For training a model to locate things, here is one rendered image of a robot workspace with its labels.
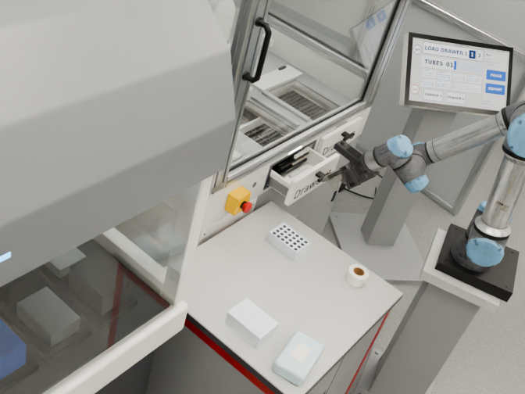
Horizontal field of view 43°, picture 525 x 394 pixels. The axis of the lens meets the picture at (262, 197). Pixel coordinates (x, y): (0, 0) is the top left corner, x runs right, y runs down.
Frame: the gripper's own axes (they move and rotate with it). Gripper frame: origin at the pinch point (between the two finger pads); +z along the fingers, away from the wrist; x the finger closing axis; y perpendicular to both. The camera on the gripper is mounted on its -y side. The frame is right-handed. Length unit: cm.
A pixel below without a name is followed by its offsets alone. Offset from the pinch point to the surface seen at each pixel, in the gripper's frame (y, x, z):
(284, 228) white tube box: 7.9, -22.0, 9.1
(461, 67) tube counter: -9, 95, -17
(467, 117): 18, 165, 30
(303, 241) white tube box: 14.7, -22.0, 4.4
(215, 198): -12.9, -43.1, 8.2
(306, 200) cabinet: 7.0, 24.1, 36.5
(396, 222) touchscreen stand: 44, 96, 55
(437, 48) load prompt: -21, 89, -14
